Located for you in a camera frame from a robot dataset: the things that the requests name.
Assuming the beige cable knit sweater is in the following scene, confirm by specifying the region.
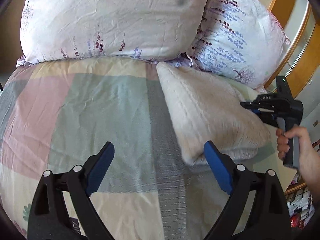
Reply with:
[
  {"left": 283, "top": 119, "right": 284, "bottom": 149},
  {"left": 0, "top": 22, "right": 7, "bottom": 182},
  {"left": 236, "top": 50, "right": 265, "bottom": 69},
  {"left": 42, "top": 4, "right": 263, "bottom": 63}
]
[{"left": 156, "top": 62, "right": 271, "bottom": 165}]

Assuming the person's right forearm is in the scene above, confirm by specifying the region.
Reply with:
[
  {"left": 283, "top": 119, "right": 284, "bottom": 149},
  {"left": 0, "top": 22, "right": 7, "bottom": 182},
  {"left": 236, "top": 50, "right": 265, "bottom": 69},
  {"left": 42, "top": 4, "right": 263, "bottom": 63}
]
[{"left": 299, "top": 148, "right": 319, "bottom": 204}]

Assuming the person's right hand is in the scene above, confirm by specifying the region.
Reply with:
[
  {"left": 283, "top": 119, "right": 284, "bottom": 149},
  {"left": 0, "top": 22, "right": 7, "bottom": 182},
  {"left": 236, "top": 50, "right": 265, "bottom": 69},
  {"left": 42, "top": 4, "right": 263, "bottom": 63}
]
[{"left": 276, "top": 126, "right": 319, "bottom": 174}]

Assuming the pink floral right pillow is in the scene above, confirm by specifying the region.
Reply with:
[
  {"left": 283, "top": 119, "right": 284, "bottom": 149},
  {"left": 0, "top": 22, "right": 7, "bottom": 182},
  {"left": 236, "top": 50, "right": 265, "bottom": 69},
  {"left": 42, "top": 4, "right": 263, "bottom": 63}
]
[{"left": 186, "top": 0, "right": 292, "bottom": 90}]

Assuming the pink floral pillow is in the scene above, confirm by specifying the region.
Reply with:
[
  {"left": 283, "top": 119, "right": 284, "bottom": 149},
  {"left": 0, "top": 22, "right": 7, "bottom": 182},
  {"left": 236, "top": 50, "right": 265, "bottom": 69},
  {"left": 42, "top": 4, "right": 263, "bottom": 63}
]
[
  {"left": 186, "top": 0, "right": 292, "bottom": 90},
  {"left": 20, "top": 0, "right": 207, "bottom": 64}
]

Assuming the wooden framed glass door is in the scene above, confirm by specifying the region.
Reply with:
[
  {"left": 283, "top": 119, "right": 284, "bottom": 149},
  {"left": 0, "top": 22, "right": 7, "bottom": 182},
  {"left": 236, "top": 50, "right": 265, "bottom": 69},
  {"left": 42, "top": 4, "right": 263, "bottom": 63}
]
[{"left": 264, "top": 0, "right": 319, "bottom": 97}]

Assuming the pastel patchwork bed quilt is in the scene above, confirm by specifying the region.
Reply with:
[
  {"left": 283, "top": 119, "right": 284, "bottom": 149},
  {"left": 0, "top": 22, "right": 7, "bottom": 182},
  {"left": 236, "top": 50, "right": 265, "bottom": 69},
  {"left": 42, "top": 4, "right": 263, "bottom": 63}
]
[{"left": 0, "top": 55, "right": 298, "bottom": 240}]

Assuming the pink floral left pillow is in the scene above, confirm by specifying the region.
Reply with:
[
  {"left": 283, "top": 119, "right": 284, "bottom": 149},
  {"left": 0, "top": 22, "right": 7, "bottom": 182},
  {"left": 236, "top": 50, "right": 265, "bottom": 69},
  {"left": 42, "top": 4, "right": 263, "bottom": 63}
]
[{"left": 20, "top": 0, "right": 207, "bottom": 64}]

